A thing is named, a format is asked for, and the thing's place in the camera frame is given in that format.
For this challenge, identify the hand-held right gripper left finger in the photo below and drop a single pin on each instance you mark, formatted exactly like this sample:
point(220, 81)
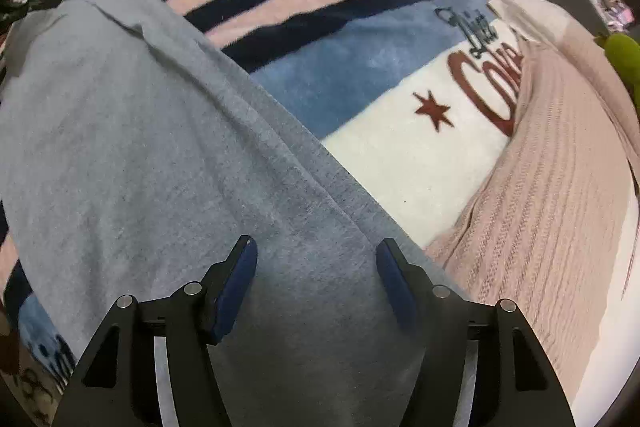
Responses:
point(235, 287)

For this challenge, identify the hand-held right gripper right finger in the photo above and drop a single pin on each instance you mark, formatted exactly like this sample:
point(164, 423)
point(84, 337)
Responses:
point(397, 284)

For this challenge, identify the grey pants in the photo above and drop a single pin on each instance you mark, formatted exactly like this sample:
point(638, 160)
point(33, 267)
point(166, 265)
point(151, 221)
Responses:
point(175, 167)

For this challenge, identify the green plush toy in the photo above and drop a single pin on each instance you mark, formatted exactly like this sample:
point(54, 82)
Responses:
point(622, 54)

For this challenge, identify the pink knitted sweater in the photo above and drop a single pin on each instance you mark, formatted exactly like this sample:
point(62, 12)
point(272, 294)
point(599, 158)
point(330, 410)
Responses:
point(555, 167)

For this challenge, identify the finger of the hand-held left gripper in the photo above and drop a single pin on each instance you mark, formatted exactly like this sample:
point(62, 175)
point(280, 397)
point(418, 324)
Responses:
point(46, 0)

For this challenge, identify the striped printed blanket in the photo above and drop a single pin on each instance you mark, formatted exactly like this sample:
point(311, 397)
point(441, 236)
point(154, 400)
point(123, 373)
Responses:
point(350, 17)

